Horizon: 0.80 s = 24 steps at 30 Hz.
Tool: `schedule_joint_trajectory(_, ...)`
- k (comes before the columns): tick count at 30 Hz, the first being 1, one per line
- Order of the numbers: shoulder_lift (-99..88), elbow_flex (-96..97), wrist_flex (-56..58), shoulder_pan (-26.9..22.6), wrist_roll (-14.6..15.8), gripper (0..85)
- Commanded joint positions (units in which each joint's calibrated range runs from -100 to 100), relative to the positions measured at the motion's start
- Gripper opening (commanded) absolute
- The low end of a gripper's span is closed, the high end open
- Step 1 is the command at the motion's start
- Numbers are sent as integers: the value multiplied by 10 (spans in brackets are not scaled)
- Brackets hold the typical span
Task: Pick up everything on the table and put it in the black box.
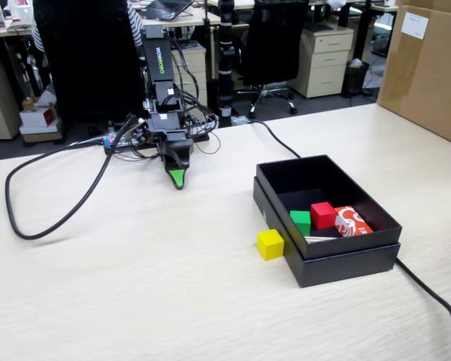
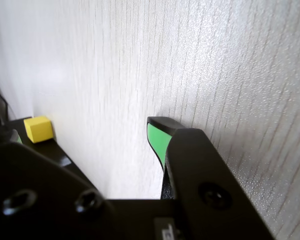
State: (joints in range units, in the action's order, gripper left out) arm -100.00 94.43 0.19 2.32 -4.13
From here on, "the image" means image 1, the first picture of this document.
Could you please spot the black laptop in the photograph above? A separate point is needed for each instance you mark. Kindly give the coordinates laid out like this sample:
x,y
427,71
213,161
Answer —
x,y
165,7

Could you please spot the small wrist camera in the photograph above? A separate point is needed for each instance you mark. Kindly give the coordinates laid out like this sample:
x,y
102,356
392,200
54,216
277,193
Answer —
x,y
137,131

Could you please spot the large black office chair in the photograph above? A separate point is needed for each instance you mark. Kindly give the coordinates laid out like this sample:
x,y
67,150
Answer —
x,y
90,56

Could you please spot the red white printed carton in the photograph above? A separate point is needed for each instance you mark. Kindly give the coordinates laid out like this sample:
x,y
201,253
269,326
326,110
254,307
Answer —
x,y
351,223

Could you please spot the green wooden cube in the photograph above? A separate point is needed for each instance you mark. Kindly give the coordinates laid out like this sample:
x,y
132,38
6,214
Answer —
x,y
300,222

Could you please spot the beige office desk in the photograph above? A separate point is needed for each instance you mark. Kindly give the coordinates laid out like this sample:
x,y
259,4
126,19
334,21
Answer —
x,y
188,18

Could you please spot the black mesh office chair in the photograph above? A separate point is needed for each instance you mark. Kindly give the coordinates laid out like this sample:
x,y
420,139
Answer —
x,y
274,45

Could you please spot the large brown cardboard box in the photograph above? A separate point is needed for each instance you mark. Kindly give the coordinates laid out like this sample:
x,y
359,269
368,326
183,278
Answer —
x,y
428,82

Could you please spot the red wooden cube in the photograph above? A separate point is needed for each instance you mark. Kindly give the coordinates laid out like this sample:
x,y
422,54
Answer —
x,y
323,216

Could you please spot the black open box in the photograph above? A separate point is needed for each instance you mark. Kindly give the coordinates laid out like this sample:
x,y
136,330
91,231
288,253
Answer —
x,y
345,267

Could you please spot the beige three drawer cabinet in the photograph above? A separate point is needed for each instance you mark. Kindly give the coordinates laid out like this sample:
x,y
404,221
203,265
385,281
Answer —
x,y
323,60

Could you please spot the beige storage cabinet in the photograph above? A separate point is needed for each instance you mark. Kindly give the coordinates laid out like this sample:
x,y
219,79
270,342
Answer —
x,y
0,109

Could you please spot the controller circuit board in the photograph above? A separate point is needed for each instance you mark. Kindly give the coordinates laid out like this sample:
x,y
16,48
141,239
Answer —
x,y
120,143

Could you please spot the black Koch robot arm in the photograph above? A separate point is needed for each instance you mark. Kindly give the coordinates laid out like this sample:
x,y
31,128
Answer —
x,y
158,56

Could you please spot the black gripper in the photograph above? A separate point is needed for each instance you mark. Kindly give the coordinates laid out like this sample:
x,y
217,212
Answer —
x,y
165,124

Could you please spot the yellow wooden cube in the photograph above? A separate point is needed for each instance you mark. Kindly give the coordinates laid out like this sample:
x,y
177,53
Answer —
x,y
270,246

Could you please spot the black trash bin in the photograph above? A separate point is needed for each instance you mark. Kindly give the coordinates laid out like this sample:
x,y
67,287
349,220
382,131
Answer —
x,y
355,79

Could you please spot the small white red carton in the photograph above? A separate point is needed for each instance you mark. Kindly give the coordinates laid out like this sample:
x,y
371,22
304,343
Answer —
x,y
35,117

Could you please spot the black cardboard box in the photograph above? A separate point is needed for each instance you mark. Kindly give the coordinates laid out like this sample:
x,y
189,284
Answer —
x,y
297,176

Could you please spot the green terminal circuit board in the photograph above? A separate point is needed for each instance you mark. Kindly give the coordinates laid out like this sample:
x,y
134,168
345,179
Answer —
x,y
191,122

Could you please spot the person in striped shirt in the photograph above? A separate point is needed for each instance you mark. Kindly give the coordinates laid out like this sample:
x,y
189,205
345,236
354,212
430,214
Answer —
x,y
135,26

